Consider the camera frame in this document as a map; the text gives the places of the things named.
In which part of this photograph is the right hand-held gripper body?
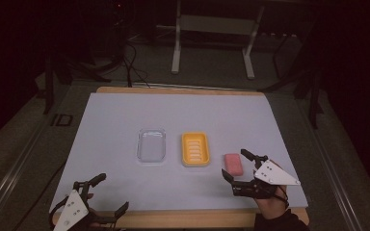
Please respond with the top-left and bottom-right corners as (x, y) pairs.
(232, 159), (302, 200)

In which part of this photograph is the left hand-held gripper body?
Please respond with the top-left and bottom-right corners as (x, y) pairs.
(52, 181), (102, 231)

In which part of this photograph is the pink soap bar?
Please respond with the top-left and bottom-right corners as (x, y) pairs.
(224, 153), (245, 177)

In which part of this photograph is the person's right hand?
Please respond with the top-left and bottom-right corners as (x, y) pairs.
(255, 185), (290, 221)

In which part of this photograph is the yellow soap dish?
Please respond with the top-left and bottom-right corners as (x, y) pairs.
(180, 131), (212, 167)

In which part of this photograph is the wooden table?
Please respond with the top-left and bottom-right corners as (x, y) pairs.
(51, 86), (311, 230)

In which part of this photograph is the clear plastic container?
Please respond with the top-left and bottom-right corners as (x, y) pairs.
(136, 128), (168, 165)

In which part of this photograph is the light grey table mat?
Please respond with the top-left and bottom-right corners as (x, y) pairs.
(49, 92), (309, 213)

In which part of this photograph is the black tripod stand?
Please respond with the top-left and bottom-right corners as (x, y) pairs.
(259, 64), (325, 130)

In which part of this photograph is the white metal stand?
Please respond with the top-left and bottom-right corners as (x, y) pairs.
(171, 0), (266, 81)

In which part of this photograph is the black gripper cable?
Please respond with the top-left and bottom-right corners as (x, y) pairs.
(48, 197), (69, 231)

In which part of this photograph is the black wrist strap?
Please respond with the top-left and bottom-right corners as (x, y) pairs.
(276, 185), (291, 210)

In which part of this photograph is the black floor cable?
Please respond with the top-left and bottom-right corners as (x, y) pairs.
(121, 40), (152, 89)

